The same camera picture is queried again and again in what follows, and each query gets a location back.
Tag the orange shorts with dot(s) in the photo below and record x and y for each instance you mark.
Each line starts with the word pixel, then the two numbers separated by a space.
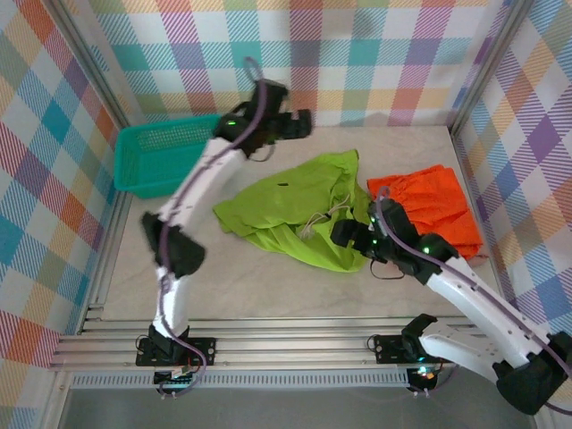
pixel 433 201

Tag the lime green shorts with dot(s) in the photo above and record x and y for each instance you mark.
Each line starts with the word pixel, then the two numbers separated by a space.
pixel 290 196

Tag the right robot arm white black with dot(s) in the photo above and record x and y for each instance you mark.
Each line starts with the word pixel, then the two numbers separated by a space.
pixel 469 290

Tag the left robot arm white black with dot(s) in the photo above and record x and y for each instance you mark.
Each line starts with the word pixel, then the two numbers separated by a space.
pixel 205 174

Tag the teal plastic basket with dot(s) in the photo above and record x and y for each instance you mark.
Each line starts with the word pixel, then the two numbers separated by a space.
pixel 143 161

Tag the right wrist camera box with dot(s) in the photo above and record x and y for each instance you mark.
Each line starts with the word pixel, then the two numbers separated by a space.
pixel 395 216

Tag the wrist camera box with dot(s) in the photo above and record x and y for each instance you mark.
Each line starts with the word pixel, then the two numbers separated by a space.
pixel 395 216
pixel 273 95

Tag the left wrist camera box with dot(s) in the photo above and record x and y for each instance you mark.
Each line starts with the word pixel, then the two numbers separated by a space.
pixel 273 95

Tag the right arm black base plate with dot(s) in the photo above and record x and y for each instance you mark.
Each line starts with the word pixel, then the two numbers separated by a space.
pixel 389 348

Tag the aluminium table side rail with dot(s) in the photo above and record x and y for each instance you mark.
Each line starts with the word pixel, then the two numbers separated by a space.
pixel 459 152
pixel 117 219

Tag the aluminium mounting rail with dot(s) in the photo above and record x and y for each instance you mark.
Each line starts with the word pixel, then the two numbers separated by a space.
pixel 290 344

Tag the aluminium corner post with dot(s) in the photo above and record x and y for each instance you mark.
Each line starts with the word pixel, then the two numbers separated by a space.
pixel 98 71
pixel 485 67

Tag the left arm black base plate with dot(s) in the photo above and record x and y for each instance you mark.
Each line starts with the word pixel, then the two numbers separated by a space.
pixel 201 346

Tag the aluminium frame leg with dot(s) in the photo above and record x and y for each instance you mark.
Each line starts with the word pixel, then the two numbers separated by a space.
pixel 56 402
pixel 543 422

